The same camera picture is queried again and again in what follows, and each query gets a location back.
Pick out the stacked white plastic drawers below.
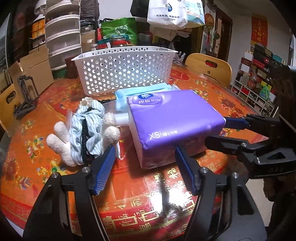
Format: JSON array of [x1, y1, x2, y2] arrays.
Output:
[[45, 1, 82, 71]]

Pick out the purple tissue pack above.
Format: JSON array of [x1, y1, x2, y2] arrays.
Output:
[[127, 90, 226, 170]]

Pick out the white shelf with goods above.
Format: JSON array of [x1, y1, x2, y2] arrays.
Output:
[[230, 44, 285, 116]]

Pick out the dark red cup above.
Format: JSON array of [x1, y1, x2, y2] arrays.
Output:
[[65, 56, 78, 79]]

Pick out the wooden chair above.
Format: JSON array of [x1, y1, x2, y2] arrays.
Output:
[[185, 53, 232, 87], [0, 84, 21, 137]]

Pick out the right wooden chair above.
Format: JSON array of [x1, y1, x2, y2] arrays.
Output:
[[185, 53, 232, 87]]

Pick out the red wall banner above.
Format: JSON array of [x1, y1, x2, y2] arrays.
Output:
[[250, 16, 268, 47]]

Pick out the light blue hanging bag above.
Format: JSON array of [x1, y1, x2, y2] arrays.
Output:
[[185, 0, 205, 29]]

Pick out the plush toy in striped clothes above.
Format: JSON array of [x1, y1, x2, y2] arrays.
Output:
[[46, 97, 120, 167]]

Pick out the red floral tablecloth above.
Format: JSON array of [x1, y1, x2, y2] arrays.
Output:
[[1, 65, 252, 240]]

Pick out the blue masks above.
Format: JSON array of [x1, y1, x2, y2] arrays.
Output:
[[114, 83, 180, 126]]

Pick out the white hanging tote bag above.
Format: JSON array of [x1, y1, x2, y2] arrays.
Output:
[[147, 0, 188, 30]]

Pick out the red-lidded glass jar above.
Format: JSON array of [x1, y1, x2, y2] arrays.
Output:
[[110, 36, 127, 48]]

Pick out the green shopping bag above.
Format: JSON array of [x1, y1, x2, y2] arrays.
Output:
[[101, 18, 137, 45]]

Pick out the cardboard box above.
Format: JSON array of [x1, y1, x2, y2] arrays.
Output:
[[8, 45, 54, 103]]

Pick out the black phone stand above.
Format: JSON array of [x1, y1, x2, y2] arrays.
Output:
[[13, 75, 40, 120]]

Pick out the white perforated plastic basket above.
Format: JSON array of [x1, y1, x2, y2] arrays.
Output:
[[72, 46, 177, 96]]

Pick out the left wooden chair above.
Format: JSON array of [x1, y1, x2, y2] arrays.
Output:
[[0, 84, 21, 137]]

